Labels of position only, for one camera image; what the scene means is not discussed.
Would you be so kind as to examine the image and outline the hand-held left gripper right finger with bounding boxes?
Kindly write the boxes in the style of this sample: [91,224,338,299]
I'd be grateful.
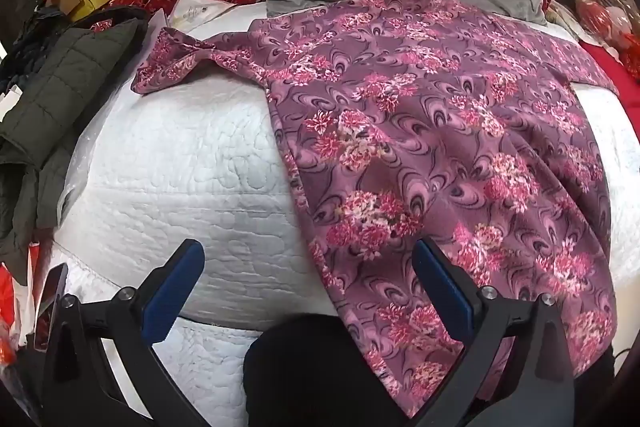
[412,237,596,427]

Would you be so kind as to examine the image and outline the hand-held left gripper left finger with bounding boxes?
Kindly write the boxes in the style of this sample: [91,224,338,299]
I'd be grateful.
[41,238,212,427]

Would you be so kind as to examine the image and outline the purple floral garment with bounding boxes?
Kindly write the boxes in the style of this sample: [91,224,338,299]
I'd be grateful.
[131,0,621,419]

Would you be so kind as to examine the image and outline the pile of dark clothes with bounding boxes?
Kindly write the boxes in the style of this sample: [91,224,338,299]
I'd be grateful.
[0,4,63,95]

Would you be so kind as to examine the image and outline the white quilted bed cover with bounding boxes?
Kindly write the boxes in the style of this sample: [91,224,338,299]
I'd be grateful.
[52,0,640,427]

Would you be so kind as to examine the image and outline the red and white plastic bag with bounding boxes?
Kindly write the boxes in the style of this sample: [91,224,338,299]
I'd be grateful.
[0,241,48,360]

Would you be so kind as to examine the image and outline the olive puffer jacket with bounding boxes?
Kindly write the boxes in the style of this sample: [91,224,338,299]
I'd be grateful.
[0,5,151,280]

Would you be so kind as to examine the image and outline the plain red cloth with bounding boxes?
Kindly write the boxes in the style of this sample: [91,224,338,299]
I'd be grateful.
[579,41,640,96]

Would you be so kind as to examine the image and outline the clear plastic document packet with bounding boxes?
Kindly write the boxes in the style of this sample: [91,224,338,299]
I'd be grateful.
[167,0,238,30]

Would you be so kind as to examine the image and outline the cellophane gift package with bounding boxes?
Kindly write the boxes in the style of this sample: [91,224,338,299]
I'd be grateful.
[561,0,640,75]

